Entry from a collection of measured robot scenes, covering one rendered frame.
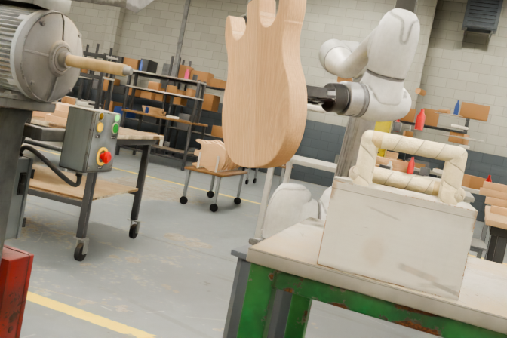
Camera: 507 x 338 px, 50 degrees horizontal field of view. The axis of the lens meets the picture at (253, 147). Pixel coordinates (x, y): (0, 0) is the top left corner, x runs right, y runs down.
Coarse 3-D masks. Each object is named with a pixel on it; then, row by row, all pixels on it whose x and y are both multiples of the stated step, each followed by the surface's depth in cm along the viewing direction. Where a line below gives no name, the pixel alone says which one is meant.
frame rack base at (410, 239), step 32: (352, 192) 107; (384, 192) 105; (416, 192) 116; (352, 224) 107; (384, 224) 105; (416, 224) 104; (448, 224) 102; (320, 256) 109; (352, 256) 107; (384, 256) 105; (416, 256) 104; (448, 256) 102; (416, 288) 104; (448, 288) 102
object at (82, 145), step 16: (80, 112) 172; (96, 112) 172; (112, 112) 182; (80, 128) 172; (96, 128) 173; (112, 128) 181; (64, 144) 174; (80, 144) 172; (96, 144) 175; (112, 144) 184; (48, 160) 177; (64, 160) 174; (80, 160) 172; (96, 160) 176; (112, 160) 186; (64, 176) 177; (80, 176) 177
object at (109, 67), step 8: (72, 56) 150; (72, 64) 150; (80, 64) 149; (88, 64) 148; (96, 64) 147; (104, 64) 146; (112, 64) 146; (120, 64) 145; (112, 72) 146; (120, 72) 145
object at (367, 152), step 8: (368, 144) 107; (360, 152) 108; (368, 152) 107; (360, 160) 108; (368, 160) 107; (360, 168) 108; (368, 168) 108; (360, 176) 108; (368, 176) 108; (360, 184) 108; (368, 184) 109
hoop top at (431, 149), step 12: (372, 132) 108; (384, 144) 107; (396, 144) 106; (408, 144) 105; (420, 144) 105; (432, 144) 104; (444, 144) 104; (432, 156) 105; (444, 156) 104; (456, 156) 103
